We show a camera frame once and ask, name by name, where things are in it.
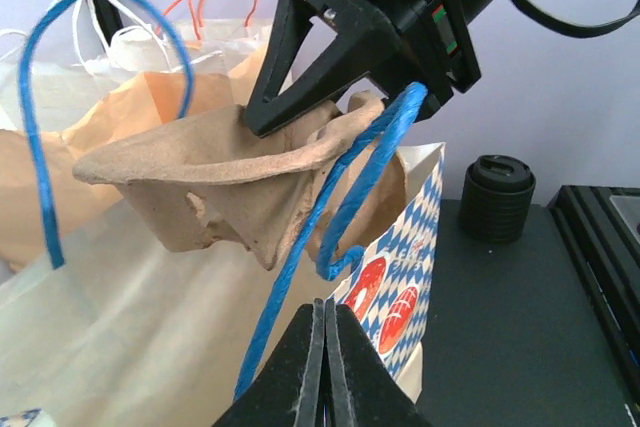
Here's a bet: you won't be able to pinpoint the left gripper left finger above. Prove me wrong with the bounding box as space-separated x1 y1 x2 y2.
214 299 325 427

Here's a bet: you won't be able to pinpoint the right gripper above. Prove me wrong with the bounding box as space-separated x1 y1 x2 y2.
244 0 493 137

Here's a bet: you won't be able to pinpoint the blue checkered paper bag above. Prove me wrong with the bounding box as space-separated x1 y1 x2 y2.
0 0 446 427

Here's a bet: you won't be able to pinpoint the beige paper bag orange handles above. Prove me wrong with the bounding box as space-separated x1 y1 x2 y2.
163 0 270 49

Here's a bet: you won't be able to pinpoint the orange paper bag white handles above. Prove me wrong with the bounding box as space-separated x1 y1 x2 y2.
1 0 224 131

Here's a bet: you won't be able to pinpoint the black lid stack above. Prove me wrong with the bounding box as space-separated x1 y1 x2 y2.
458 154 536 244

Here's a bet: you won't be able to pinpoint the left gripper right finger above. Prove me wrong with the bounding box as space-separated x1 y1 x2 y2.
324 300 430 427

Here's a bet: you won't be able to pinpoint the brown pulp cup carrier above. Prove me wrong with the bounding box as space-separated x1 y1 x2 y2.
73 91 383 270

